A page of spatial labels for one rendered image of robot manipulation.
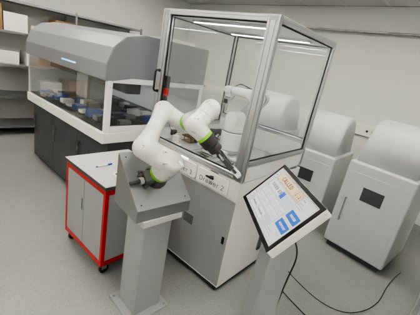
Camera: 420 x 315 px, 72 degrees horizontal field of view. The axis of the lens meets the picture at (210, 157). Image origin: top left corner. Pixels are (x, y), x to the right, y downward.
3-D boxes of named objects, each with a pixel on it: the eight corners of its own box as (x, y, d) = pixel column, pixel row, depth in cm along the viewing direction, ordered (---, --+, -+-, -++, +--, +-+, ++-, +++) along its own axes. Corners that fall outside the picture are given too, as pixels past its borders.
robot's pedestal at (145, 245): (130, 327, 185) (143, 224, 161) (108, 296, 204) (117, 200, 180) (168, 305, 206) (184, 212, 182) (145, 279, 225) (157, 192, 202)
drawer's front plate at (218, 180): (225, 195, 202) (228, 181, 199) (195, 179, 219) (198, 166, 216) (227, 195, 204) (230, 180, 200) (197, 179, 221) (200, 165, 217)
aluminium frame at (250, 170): (240, 184, 194) (280, 14, 162) (148, 138, 254) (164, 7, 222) (300, 164, 265) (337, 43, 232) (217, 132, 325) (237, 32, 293)
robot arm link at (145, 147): (124, 155, 154) (152, 106, 195) (150, 171, 159) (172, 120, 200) (135, 140, 147) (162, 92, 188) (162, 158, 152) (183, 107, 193)
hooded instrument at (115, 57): (95, 222, 284) (109, 27, 229) (27, 157, 394) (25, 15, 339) (184, 195, 374) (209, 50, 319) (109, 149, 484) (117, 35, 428)
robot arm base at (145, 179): (131, 195, 160) (135, 191, 156) (122, 171, 164) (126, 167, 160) (169, 185, 178) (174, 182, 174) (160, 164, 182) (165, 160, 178)
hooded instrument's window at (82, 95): (102, 132, 259) (105, 80, 245) (29, 91, 364) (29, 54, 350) (192, 127, 344) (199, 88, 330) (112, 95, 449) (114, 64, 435)
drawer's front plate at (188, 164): (194, 178, 221) (195, 165, 217) (169, 165, 238) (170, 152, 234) (195, 177, 222) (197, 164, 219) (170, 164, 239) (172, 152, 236)
